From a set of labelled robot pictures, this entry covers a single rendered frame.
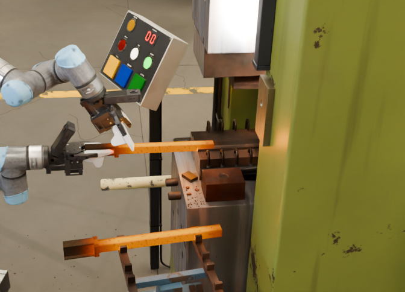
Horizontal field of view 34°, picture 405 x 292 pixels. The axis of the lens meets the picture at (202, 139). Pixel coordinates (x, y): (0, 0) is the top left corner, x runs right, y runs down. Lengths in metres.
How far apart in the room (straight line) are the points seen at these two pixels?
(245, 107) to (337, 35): 0.85
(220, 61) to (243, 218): 0.48
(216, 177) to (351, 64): 0.64
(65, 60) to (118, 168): 1.99
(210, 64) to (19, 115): 2.73
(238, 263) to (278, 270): 0.33
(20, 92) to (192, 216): 0.61
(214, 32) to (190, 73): 3.22
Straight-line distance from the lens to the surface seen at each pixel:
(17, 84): 1.87
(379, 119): 1.62
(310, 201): 1.69
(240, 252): 2.09
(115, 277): 3.09
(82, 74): 1.91
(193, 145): 2.08
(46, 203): 3.59
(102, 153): 2.04
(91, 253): 1.82
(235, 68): 1.91
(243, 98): 2.25
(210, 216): 1.98
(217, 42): 1.81
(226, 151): 2.08
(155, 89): 2.42
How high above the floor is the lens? 2.07
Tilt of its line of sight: 30 degrees down
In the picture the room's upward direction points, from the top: 2 degrees clockwise
